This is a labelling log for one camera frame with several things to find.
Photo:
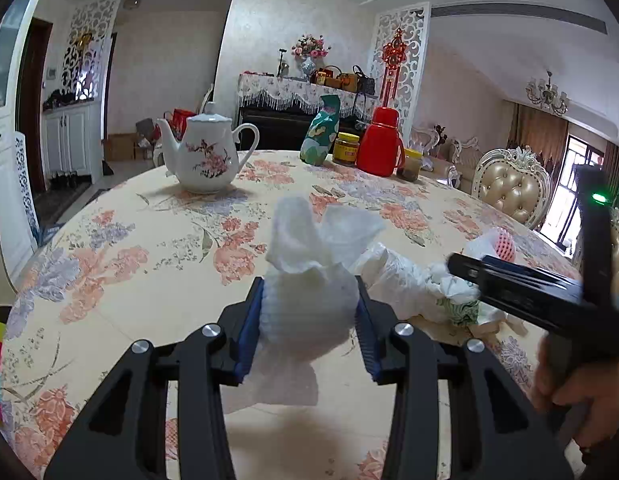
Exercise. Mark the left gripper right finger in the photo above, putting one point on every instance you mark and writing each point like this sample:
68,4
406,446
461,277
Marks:
495,431

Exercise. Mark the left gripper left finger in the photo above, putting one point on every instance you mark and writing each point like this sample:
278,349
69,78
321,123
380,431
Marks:
121,431

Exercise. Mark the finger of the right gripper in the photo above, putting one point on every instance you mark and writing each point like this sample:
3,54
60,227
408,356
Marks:
502,282

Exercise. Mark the white plastic bag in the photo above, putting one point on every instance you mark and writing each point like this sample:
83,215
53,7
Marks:
408,288

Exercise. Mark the person's right hand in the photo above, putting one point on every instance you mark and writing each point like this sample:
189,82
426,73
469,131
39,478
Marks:
598,385

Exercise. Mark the far beige tufted chair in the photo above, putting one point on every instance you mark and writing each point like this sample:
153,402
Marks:
513,181

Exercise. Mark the white ornate sofa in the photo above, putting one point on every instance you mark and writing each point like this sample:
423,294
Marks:
447,160

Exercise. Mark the dark contents glass jar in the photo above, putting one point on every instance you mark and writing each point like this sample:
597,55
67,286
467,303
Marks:
409,168

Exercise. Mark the brown curtains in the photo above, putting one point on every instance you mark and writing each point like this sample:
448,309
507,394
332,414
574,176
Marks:
545,134

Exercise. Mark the red thermos jug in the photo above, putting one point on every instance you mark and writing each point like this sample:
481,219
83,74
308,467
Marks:
381,150

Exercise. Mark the floral tablecloth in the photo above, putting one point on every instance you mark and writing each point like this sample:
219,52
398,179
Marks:
151,260

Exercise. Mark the chandelier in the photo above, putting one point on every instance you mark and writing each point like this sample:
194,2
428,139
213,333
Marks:
546,95

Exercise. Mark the yellow label jar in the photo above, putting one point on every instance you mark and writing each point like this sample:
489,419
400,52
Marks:
345,149

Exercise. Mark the teal ceramic vase bottle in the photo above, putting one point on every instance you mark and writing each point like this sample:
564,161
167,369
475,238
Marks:
322,131

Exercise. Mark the black handbag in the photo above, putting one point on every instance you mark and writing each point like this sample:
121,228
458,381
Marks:
365,83

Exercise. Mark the red chinese knot ornament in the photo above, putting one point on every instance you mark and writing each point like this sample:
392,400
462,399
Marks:
394,55

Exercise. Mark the white carved screen panel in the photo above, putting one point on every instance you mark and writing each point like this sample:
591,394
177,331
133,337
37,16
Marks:
414,20

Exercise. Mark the black piano with lace cover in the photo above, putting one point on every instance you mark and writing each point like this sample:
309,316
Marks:
282,109

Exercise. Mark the white floral teapot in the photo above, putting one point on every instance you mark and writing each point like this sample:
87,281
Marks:
205,160

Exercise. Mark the cardboard box on floor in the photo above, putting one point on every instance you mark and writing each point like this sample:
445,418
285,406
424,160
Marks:
120,147

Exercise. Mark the pink flower bouquet vase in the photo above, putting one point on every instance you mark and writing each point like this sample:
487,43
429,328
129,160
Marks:
307,51

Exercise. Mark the white cabinet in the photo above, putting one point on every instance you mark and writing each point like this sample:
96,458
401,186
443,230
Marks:
72,140

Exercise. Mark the red gift bag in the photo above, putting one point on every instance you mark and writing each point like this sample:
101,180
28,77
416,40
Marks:
177,121

